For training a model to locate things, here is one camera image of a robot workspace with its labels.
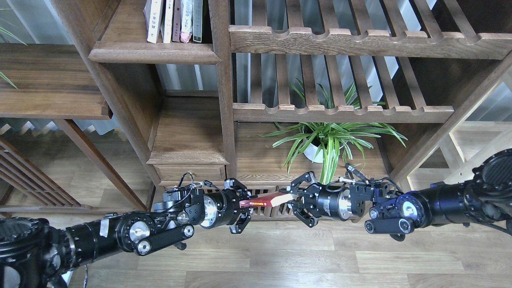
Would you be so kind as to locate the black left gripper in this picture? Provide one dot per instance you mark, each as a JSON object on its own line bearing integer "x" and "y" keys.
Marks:
{"x": 222, "y": 208}

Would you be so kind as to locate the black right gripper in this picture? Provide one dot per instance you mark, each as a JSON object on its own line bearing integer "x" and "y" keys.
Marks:
{"x": 335, "y": 203}

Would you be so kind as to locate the red hardcover book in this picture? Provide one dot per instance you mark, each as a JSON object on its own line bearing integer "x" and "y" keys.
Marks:
{"x": 267, "y": 200}

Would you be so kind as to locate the yellow green cover book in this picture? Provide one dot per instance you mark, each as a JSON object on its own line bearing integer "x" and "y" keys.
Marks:
{"x": 167, "y": 21}

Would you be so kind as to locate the white paperback book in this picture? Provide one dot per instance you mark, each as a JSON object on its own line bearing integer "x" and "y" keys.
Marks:
{"x": 153, "y": 10}

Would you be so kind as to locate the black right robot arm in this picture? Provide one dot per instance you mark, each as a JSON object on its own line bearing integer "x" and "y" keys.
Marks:
{"x": 485, "y": 199}

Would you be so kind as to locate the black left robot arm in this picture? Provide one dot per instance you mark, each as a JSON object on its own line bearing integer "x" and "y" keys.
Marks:
{"x": 33, "y": 253}

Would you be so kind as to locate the light wooden shelf unit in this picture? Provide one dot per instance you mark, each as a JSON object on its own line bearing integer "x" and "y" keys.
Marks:
{"x": 483, "y": 131}

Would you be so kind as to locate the right slatted cabinet door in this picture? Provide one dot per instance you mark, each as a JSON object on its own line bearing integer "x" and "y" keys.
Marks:
{"x": 283, "y": 211}

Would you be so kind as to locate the slatted cabinet door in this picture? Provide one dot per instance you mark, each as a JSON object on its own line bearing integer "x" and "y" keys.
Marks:
{"x": 261, "y": 212}
{"x": 283, "y": 211}

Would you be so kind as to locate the left slatted cabinet door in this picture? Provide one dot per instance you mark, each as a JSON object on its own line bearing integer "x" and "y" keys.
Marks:
{"x": 261, "y": 212}

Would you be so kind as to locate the white plant pot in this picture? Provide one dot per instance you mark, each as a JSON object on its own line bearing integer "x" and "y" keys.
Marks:
{"x": 322, "y": 143}

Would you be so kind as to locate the green spider plant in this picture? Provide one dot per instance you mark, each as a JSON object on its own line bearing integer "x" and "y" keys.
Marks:
{"x": 351, "y": 133}

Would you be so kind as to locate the dark wooden bookshelf cabinet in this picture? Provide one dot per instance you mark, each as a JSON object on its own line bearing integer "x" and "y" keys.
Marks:
{"x": 422, "y": 66}

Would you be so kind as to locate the brown spine upright book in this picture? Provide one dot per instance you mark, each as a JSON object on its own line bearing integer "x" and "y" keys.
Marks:
{"x": 176, "y": 21}

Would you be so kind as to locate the white pink upright book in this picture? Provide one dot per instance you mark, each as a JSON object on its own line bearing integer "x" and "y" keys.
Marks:
{"x": 187, "y": 10}

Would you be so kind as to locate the dark wooden side table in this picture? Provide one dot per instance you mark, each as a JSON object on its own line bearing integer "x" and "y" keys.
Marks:
{"x": 51, "y": 82}

